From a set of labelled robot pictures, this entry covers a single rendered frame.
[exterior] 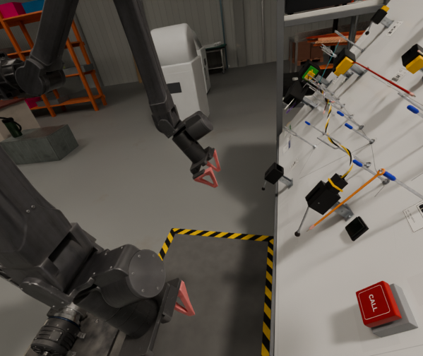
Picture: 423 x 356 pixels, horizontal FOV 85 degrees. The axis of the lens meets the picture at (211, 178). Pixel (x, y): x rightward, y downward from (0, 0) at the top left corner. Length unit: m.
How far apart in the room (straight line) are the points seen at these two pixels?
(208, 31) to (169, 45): 5.90
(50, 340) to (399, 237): 1.40
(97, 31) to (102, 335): 10.46
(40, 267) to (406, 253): 0.50
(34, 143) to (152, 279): 4.42
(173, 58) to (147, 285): 3.65
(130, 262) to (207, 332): 1.35
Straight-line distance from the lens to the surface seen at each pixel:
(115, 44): 10.84
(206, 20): 9.71
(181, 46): 3.83
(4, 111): 5.71
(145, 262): 0.32
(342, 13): 1.42
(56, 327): 1.50
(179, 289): 0.44
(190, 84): 3.74
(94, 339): 1.55
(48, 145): 4.55
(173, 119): 0.71
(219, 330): 1.62
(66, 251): 0.35
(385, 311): 0.43
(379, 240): 0.53
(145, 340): 0.40
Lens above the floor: 1.48
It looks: 33 degrees down
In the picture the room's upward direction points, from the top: 10 degrees counter-clockwise
